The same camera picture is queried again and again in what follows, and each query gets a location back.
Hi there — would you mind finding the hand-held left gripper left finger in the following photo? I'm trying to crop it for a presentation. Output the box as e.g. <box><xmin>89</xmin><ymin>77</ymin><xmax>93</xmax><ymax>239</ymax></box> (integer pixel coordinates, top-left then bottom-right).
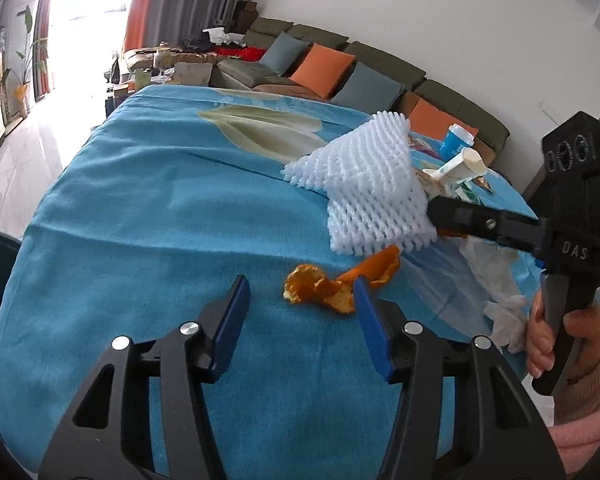
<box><xmin>39</xmin><ymin>274</ymin><xmax>251</xmax><ymax>480</ymax></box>

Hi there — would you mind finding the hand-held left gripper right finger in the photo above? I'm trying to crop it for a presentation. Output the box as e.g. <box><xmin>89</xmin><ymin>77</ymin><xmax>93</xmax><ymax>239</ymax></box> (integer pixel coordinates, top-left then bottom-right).
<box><xmin>352</xmin><ymin>277</ymin><xmax>566</xmax><ymax>480</ymax></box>

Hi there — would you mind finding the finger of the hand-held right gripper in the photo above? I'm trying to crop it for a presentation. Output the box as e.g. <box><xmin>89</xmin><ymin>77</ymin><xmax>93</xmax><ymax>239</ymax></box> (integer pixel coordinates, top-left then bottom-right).
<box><xmin>426</xmin><ymin>196</ymin><xmax>551</xmax><ymax>260</ymax></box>

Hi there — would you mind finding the green and white plastic wrapper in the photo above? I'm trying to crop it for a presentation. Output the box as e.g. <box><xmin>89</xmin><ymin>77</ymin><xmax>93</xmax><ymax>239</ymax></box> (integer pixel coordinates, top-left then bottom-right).
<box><xmin>450</xmin><ymin>182</ymin><xmax>483</xmax><ymax>206</ymax></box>

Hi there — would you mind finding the long orange peel strip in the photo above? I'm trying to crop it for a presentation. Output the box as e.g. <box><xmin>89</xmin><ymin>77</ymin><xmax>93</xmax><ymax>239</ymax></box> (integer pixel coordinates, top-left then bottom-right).
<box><xmin>337</xmin><ymin>244</ymin><xmax>402</xmax><ymax>291</ymax></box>

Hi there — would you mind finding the gold foil snack wrapper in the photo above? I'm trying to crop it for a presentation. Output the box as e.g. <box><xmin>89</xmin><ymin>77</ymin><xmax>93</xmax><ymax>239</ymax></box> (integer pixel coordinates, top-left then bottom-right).
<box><xmin>414</xmin><ymin>167</ymin><xmax>451</xmax><ymax>197</ymax></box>

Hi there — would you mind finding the curled orange peel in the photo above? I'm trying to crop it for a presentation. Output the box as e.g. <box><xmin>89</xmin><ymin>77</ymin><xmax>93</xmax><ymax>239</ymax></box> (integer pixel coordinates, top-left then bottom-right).
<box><xmin>283</xmin><ymin>263</ymin><xmax>356</xmax><ymax>315</ymax></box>

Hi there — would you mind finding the white foam fruit net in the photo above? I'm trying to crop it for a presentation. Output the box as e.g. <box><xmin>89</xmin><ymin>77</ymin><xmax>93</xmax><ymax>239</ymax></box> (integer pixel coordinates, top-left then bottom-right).
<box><xmin>281</xmin><ymin>111</ymin><xmax>438</xmax><ymax>257</ymax></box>

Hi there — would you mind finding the person's right forearm pink sleeve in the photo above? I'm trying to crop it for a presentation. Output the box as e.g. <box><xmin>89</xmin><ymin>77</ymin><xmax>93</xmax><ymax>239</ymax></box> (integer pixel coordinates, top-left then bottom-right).
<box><xmin>550</xmin><ymin>335</ymin><xmax>600</xmax><ymax>461</ymax></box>

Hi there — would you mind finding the person's right hand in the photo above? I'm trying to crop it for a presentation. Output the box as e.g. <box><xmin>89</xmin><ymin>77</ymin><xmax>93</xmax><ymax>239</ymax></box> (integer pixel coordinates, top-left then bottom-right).
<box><xmin>525</xmin><ymin>290</ymin><xmax>600</xmax><ymax>378</ymax></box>

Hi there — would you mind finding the crumpled white tissue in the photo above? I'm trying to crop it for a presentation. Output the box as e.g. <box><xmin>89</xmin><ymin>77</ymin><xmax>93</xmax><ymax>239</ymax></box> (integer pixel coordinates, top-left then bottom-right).
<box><xmin>457</xmin><ymin>237</ymin><xmax>529</xmax><ymax>354</ymax></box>

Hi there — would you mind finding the white tube with cream cap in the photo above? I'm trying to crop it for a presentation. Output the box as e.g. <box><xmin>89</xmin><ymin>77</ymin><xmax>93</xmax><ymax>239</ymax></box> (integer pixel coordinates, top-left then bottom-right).
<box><xmin>425</xmin><ymin>147</ymin><xmax>487</xmax><ymax>183</ymax></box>

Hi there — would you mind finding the blue cup with white lid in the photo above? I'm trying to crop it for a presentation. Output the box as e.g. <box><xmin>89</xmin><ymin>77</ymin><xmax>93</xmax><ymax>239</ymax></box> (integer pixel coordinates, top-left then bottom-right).
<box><xmin>439</xmin><ymin>124</ymin><xmax>479</xmax><ymax>161</ymax></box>

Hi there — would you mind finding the red snack packet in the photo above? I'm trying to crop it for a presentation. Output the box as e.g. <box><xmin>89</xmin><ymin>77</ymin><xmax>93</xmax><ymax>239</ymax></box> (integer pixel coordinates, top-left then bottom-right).
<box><xmin>407</xmin><ymin>135</ymin><xmax>443</xmax><ymax>158</ymax></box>

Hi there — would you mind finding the small orange pillow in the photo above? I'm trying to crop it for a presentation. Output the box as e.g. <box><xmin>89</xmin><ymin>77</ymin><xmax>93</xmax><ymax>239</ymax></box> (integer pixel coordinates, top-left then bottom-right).
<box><xmin>407</xmin><ymin>97</ymin><xmax>461</xmax><ymax>138</ymax></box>

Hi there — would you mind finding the blue floral blanket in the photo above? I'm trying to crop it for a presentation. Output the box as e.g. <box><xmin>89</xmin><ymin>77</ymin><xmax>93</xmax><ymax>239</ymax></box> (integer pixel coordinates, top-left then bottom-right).
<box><xmin>0</xmin><ymin>84</ymin><xmax>551</xmax><ymax>480</ymax></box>

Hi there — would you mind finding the large blue-grey pillow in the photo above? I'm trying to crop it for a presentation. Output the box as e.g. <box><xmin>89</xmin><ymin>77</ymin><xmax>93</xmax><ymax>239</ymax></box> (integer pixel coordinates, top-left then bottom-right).
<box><xmin>331</xmin><ymin>62</ymin><xmax>406</xmax><ymax>111</ymax></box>

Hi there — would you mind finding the olive green sofa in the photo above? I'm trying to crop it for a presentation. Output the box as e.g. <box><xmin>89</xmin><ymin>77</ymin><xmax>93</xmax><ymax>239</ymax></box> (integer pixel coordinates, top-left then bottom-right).
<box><xmin>210</xmin><ymin>16</ymin><xmax>511</xmax><ymax>153</ymax></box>

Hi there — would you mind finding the large orange pillow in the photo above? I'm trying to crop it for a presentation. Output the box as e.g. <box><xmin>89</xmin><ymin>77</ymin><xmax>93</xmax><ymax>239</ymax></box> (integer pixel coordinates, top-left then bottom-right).
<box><xmin>291</xmin><ymin>44</ymin><xmax>356</xmax><ymax>98</ymax></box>

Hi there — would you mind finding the small blue-grey pillow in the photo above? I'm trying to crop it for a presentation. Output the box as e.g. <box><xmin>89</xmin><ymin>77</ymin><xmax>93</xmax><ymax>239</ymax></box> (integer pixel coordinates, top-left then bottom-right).
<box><xmin>258</xmin><ymin>32</ymin><xmax>313</xmax><ymax>75</ymax></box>

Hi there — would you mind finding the cluttered coffee table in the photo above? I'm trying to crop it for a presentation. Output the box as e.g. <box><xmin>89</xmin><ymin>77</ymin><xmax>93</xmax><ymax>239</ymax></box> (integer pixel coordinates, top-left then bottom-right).
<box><xmin>102</xmin><ymin>45</ymin><xmax>216</xmax><ymax>103</ymax></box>

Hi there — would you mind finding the red cloth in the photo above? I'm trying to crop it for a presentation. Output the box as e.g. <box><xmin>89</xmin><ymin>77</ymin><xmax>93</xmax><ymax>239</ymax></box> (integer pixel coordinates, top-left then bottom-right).
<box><xmin>215</xmin><ymin>46</ymin><xmax>267</xmax><ymax>64</ymax></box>

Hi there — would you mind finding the brown cardboard box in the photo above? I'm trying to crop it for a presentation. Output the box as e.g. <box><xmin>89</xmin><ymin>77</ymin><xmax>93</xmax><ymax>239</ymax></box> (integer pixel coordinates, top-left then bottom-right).
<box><xmin>235</xmin><ymin>1</ymin><xmax>260</xmax><ymax>33</ymax></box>

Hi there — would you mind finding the tall green potted plant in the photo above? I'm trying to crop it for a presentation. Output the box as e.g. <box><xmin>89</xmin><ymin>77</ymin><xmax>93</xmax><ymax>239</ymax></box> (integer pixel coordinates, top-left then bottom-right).
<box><xmin>2</xmin><ymin>5</ymin><xmax>49</xmax><ymax>117</ymax></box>

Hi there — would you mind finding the orange curtain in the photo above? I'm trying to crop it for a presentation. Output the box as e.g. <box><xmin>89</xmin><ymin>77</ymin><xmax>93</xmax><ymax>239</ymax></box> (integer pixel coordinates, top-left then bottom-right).
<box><xmin>122</xmin><ymin>0</ymin><xmax>167</xmax><ymax>52</ymax></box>

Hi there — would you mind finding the striped side curtain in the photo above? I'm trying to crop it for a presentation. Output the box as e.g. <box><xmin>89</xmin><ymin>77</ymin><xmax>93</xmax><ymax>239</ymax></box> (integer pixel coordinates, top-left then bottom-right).
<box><xmin>32</xmin><ymin>0</ymin><xmax>65</xmax><ymax>100</ymax></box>

